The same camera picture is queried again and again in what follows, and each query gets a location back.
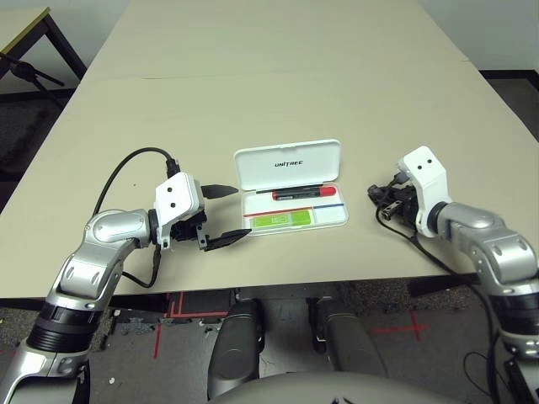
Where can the red and black marker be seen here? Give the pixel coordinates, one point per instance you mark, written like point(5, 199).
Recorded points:
point(299, 193)

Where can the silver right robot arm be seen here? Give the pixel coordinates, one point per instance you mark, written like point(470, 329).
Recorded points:
point(484, 235)

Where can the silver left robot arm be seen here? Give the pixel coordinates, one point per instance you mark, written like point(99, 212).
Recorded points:
point(113, 225)

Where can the grey robot leg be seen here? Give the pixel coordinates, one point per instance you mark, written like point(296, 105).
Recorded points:
point(349, 336)
point(236, 345)

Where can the black tripod stand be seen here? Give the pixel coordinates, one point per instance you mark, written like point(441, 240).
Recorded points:
point(25, 69)

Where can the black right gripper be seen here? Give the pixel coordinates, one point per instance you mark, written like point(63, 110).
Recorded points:
point(407, 206)

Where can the red tape cross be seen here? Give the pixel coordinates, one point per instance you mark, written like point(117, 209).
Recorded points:
point(417, 328)

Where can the thin black pencil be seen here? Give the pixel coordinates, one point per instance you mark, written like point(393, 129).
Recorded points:
point(264, 190)

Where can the grey robot torso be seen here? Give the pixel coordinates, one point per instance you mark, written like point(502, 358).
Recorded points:
point(337, 389)

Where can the white plastic pencil case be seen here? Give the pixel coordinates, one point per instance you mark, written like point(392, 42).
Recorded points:
point(290, 162)

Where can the grey robot left leg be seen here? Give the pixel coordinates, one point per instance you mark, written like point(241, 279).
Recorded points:
point(236, 345)

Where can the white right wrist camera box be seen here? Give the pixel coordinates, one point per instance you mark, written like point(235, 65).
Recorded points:
point(425, 172)

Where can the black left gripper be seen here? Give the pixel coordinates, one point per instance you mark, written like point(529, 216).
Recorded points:
point(187, 227)

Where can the green highlighter marker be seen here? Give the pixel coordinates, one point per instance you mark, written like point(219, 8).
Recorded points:
point(278, 220)

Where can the wooden side table black legs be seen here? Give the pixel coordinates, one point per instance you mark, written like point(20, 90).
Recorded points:
point(38, 25)

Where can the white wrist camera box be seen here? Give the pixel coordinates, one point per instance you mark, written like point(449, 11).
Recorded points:
point(177, 198)
point(425, 172)

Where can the grey robot right leg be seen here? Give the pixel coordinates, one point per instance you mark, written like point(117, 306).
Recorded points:
point(349, 336)

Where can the red tape lines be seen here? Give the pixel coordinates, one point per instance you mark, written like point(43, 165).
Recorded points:
point(179, 309)

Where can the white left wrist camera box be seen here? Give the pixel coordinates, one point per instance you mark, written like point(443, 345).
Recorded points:
point(177, 198)

